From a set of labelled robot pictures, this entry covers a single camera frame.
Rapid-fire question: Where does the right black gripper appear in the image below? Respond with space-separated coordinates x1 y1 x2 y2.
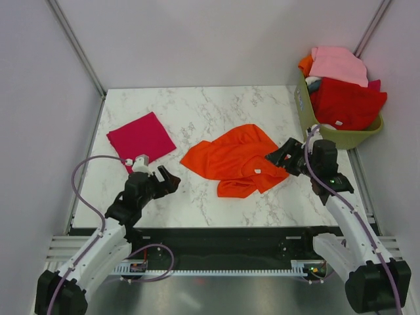
264 137 319 178

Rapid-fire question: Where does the orange t shirt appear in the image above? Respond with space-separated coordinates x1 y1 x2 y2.
180 124 289 199

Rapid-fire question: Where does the magenta t shirt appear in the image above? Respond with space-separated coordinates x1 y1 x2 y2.
106 112 177 162

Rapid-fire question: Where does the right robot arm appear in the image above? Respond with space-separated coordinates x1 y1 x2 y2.
265 138 411 314

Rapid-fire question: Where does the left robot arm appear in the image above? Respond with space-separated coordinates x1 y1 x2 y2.
34 166 180 314

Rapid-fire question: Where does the olive green laundry basket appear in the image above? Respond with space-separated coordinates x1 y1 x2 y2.
294 71 384 150

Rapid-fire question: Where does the red t shirt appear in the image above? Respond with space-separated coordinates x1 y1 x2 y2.
310 77 387 131

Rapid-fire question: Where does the teal garment in basket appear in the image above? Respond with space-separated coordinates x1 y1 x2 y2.
307 79 322 94

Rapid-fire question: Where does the white garment in basket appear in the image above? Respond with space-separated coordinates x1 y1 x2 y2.
305 76 322 86

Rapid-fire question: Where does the orange garment in basket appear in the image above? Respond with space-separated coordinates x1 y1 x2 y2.
298 54 313 77

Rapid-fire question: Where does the pink t shirt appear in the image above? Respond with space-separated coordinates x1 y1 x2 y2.
309 46 368 87

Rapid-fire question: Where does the magenta garment in basket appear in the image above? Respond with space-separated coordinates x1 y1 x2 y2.
367 79 381 92

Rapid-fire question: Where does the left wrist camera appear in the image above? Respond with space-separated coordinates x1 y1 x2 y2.
126 155 159 182

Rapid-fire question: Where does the right aluminium rail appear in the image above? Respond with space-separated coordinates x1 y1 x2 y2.
347 148 382 236

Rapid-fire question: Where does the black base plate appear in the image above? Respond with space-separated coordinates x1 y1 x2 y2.
133 226 343 273

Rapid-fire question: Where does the white slotted cable duct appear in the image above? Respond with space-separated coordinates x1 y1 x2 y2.
110 260 324 277

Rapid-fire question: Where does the right aluminium frame post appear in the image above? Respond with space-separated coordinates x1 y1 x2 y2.
353 0 394 58

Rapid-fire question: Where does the aluminium frame post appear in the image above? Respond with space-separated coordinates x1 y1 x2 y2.
353 0 394 58
45 0 106 100

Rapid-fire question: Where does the left aluminium frame post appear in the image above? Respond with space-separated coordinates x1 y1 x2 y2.
45 0 106 100

